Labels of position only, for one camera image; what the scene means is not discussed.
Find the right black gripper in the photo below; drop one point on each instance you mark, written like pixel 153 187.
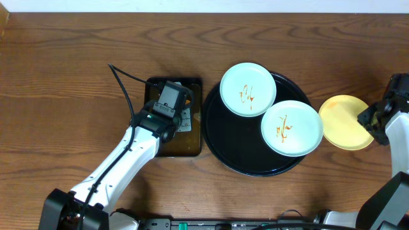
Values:
pixel 363 118

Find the light green plate right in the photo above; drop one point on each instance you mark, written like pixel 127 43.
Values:
pixel 292 128

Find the light green plate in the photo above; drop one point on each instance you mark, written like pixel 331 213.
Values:
pixel 292 128
pixel 248 89

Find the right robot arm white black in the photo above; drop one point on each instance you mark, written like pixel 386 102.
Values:
pixel 387 208

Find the light green plate rear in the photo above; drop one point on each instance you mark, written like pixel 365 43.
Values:
pixel 248 89

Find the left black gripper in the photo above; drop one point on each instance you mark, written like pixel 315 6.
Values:
pixel 185 124

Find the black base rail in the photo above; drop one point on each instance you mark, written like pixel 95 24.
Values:
pixel 167 222

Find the yellow plate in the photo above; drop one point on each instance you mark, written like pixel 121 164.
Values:
pixel 340 123

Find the round black serving tray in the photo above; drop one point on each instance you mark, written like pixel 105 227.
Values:
pixel 237 141

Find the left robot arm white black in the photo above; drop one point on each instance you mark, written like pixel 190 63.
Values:
pixel 89 204

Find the black rectangular water tray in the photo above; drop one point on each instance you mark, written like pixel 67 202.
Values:
pixel 187 139

